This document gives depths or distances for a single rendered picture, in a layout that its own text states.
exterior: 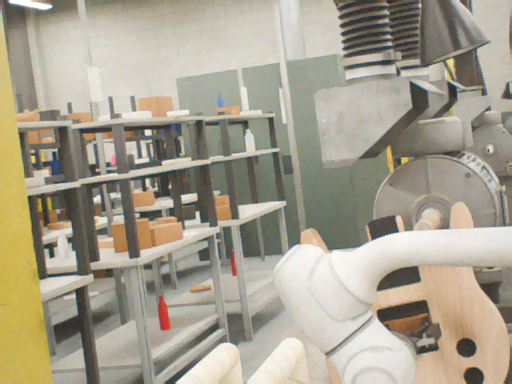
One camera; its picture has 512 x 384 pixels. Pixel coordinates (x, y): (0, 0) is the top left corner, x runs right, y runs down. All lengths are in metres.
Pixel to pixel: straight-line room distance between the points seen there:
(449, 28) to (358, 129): 0.25
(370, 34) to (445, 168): 0.33
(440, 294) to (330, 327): 0.40
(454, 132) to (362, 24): 0.32
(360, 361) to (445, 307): 0.42
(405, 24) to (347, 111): 0.74
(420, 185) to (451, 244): 0.55
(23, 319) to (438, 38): 1.05
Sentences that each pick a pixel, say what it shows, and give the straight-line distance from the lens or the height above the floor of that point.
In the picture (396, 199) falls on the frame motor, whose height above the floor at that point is 1.29.
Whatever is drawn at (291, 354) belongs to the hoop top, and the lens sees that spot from 1.12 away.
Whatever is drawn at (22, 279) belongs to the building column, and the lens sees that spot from 2.17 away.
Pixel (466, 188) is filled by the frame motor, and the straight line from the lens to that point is 2.01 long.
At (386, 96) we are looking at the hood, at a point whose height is 1.50.
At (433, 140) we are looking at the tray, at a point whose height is 1.41.
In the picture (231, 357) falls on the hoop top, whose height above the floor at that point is 1.20.
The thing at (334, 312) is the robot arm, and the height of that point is 1.17.
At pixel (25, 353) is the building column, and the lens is 2.16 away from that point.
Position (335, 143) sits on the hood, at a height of 1.43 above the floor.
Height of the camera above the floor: 1.45
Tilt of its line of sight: 3 degrees down
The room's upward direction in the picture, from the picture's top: 7 degrees counter-clockwise
